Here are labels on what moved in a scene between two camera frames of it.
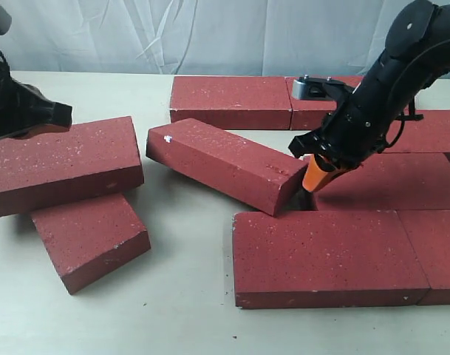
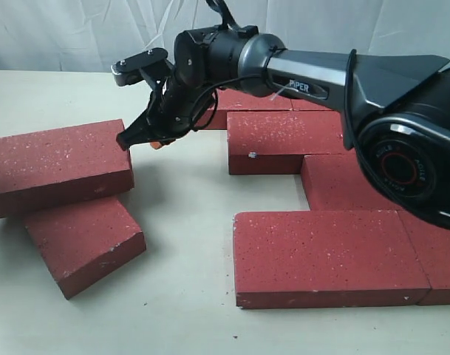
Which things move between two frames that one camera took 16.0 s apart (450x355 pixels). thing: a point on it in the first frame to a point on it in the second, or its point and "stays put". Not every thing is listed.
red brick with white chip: x=254 y=173 to x=275 y=143
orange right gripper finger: x=315 y=176 to x=156 y=144
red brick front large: x=324 y=259 stays put
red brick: x=435 y=237 stays put
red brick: x=38 y=169 stays put
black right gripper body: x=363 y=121 to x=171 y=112
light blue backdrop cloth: x=315 y=38 stays put
